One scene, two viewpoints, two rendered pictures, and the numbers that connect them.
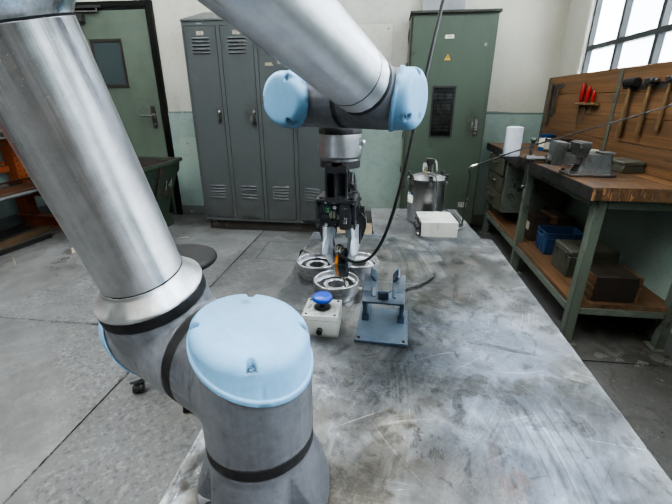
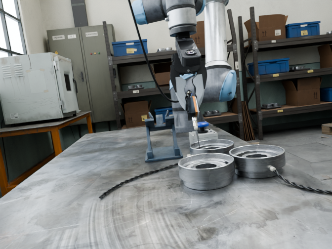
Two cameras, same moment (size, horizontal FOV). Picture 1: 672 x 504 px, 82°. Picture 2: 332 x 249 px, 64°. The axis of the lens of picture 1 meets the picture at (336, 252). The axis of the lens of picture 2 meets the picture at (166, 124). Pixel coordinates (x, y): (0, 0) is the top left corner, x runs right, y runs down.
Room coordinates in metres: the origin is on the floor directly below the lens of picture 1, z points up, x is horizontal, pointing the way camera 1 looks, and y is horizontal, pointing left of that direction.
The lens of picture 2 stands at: (1.40, -0.22, 0.99)
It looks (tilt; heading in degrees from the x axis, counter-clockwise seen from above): 8 degrees down; 169
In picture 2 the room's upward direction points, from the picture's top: 7 degrees counter-clockwise
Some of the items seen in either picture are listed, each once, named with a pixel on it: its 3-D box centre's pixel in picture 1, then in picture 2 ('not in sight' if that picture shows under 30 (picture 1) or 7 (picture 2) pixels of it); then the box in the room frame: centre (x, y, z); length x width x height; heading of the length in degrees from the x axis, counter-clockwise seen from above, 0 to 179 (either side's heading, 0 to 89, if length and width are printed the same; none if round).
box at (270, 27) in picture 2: not in sight; (265, 30); (-2.54, 2.30, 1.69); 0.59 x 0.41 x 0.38; 88
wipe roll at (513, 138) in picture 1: (512, 141); not in sight; (2.82, -1.25, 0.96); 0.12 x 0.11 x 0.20; 83
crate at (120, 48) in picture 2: not in sight; (130, 50); (-2.81, 0.17, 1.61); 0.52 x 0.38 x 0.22; 86
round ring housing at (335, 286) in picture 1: (336, 286); (212, 152); (0.81, 0.00, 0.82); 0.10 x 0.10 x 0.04
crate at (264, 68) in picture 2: not in sight; (268, 67); (-2.54, 2.31, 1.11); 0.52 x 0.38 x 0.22; 83
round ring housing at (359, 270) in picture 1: (358, 266); (206, 170); (0.93, -0.06, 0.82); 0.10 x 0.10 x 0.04
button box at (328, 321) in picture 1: (321, 317); (202, 139); (0.66, 0.03, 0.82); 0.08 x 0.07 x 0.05; 173
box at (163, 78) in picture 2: not in sight; (166, 73); (-2.73, 0.67, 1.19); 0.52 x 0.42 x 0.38; 83
